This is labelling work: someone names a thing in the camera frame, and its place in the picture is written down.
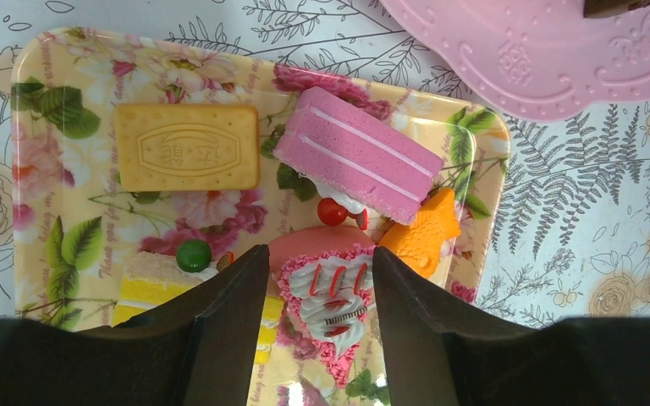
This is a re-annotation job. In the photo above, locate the strawberry cream cake slice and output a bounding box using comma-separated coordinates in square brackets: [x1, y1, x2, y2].
[269, 197, 375, 388]

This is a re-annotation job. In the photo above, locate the yellow roll cake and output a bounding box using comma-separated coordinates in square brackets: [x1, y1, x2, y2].
[113, 239, 284, 365]

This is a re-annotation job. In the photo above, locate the floral dessert tray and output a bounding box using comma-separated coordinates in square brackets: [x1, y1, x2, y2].
[9, 26, 512, 406]

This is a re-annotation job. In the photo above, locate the pink three-tier cake stand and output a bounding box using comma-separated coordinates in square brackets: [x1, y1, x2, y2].
[383, 0, 650, 122]

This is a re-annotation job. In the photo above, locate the tan biscuit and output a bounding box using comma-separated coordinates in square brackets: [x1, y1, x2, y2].
[113, 104, 260, 192]

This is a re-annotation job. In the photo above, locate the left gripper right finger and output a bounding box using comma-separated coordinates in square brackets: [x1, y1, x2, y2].
[372, 247, 528, 405]

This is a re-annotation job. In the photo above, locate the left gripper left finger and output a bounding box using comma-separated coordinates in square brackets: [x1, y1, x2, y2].
[80, 244, 269, 405]

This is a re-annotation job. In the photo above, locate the floral tablecloth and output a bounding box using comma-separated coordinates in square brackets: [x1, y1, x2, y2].
[0, 1, 650, 326]

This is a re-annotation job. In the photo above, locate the pink wafer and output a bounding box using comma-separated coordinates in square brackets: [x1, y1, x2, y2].
[273, 87, 443, 225]

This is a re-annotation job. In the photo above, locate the chocolate cake piece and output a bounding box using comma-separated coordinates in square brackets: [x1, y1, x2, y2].
[582, 0, 650, 19]

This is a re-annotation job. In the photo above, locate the orange tart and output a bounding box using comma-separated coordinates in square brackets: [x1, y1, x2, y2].
[378, 188, 460, 278]

